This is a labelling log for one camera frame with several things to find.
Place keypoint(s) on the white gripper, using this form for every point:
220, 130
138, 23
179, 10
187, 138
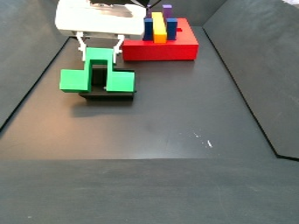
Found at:
91, 18

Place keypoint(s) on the green bridge-shaped object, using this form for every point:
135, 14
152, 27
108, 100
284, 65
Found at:
75, 81

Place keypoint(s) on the black fixture stand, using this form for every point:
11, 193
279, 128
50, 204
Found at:
98, 93

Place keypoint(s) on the red base board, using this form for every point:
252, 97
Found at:
180, 49

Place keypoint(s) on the blue right rear block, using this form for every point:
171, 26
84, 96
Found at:
148, 29

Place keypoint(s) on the blue block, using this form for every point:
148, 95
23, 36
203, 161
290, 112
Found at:
148, 29
171, 28

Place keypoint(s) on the yellow long bar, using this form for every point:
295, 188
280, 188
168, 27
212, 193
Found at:
159, 28

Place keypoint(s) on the blue left rear block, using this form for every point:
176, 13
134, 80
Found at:
171, 28

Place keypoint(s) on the purple left front block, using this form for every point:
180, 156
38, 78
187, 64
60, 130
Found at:
167, 11

